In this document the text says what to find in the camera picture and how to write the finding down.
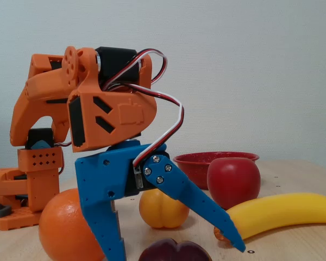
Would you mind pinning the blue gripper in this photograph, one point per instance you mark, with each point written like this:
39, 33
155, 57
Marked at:
106, 174

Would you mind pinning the dark purple plum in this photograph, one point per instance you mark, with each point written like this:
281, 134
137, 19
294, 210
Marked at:
174, 251

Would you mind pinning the orange robot base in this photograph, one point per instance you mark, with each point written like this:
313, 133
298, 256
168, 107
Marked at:
8, 185

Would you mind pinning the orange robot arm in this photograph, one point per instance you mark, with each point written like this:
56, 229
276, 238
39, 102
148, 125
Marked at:
92, 127

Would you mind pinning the red speckled bowl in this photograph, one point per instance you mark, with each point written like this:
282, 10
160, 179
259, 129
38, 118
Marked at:
190, 166

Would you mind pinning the yellow peach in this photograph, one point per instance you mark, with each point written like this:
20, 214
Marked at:
163, 214

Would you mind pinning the orange fruit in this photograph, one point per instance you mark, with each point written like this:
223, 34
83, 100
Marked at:
62, 228

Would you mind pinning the red apple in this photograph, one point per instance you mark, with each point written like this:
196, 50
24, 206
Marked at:
233, 182

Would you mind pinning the yellow banana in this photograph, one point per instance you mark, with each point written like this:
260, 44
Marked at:
274, 212

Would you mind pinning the dark grey table clamp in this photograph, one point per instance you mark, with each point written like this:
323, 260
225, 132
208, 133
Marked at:
1, 212

